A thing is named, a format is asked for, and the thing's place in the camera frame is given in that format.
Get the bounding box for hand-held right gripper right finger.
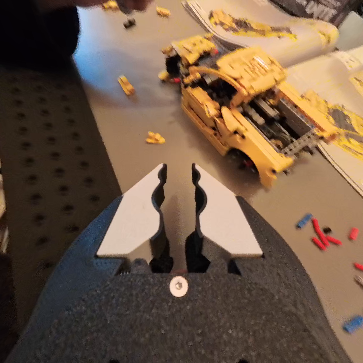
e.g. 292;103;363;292
185;164;263;273

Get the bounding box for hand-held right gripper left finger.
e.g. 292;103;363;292
97;164;174;273

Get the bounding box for yellow toy brick car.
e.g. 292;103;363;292
158;33;339;190

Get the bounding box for grey desk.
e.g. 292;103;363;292
72;0;363;363

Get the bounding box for scattered blue toy pins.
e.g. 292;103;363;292
296;213;363;334

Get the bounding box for long yellow toy piece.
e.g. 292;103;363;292
118;75;135;96

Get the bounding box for toy car instruction booklet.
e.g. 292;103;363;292
181;0;363;197

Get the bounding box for black toy set box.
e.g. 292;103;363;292
268;0;353;26

